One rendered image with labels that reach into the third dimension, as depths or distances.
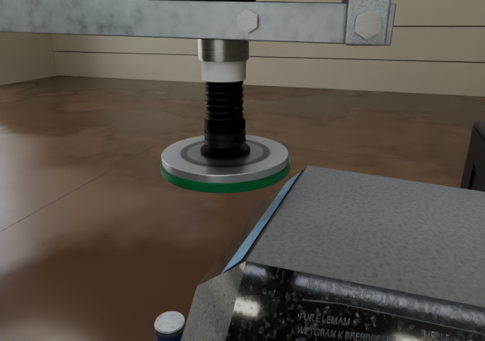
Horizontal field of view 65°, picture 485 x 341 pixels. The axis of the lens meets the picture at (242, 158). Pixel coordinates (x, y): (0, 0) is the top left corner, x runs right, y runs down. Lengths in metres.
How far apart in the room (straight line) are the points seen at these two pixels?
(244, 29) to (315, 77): 6.16
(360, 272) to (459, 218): 0.21
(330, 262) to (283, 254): 0.06
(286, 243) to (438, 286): 0.17
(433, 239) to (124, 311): 1.35
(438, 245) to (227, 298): 0.27
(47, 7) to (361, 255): 0.55
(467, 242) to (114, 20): 0.56
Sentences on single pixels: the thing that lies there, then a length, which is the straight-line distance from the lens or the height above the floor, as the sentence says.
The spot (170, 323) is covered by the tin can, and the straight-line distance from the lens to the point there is 1.40.
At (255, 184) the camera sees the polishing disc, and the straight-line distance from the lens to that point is 0.56.
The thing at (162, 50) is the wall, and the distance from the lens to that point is 7.60.
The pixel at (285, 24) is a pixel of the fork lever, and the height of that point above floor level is 1.08.
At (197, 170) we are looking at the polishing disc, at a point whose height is 0.88.
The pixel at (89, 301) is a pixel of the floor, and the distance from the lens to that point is 1.80.
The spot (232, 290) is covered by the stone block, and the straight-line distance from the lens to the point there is 0.47.
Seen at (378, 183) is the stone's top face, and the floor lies 0.82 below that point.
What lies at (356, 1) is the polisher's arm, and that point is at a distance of 0.51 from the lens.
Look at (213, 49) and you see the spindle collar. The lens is 0.58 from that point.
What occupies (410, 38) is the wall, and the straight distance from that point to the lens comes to 6.57.
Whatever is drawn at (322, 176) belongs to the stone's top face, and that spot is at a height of 0.82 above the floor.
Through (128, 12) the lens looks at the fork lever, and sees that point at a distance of 0.60.
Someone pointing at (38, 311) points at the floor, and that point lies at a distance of 1.83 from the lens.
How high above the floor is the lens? 1.09
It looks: 20 degrees down
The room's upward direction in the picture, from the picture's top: straight up
